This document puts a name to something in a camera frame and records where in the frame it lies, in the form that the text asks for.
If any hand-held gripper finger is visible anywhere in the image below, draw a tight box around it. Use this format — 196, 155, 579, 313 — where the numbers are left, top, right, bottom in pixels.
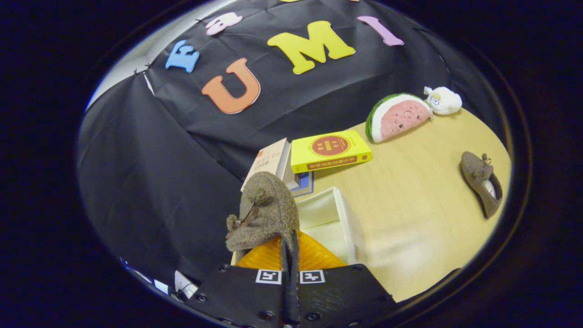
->
290, 230, 397, 328
184, 235, 292, 328

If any beige fabric storage box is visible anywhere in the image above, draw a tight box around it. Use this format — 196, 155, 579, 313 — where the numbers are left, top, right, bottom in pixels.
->
295, 186, 367, 266

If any brown fuzzy shoe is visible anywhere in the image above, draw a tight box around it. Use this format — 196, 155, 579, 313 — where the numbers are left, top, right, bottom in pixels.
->
225, 171, 300, 262
460, 151, 503, 219

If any blue book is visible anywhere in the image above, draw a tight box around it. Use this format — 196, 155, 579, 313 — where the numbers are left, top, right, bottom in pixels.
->
291, 171, 315, 198

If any beige book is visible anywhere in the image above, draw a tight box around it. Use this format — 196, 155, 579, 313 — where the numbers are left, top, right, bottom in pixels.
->
240, 138, 299, 192

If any yellow book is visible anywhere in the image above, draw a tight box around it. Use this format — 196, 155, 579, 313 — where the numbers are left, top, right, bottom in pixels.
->
291, 130, 372, 174

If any black backdrop cloth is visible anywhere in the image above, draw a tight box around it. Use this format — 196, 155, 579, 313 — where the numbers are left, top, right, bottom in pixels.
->
77, 0, 506, 285

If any watermelon slice plush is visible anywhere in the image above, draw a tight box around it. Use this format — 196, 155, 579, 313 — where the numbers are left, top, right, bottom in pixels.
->
365, 93, 433, 144

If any white plush toy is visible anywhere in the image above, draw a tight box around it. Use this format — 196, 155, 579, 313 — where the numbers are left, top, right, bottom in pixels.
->
424, 86, 463, 115

